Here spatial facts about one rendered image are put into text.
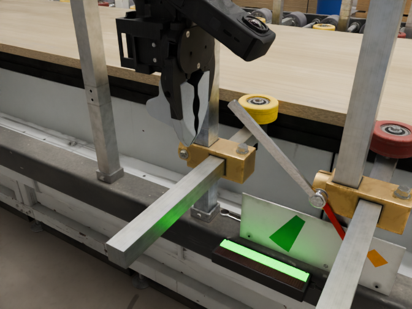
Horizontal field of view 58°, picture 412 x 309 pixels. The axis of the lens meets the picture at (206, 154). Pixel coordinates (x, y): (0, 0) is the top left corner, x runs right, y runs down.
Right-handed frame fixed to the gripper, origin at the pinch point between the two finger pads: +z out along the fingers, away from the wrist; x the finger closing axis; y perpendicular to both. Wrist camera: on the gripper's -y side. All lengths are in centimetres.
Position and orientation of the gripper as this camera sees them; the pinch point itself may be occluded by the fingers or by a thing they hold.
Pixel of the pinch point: (193, 137)
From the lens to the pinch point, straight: 45.2
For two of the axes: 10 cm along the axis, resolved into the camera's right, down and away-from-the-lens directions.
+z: 0.0, 8.7, 5.0
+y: -8.7, -2.5, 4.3
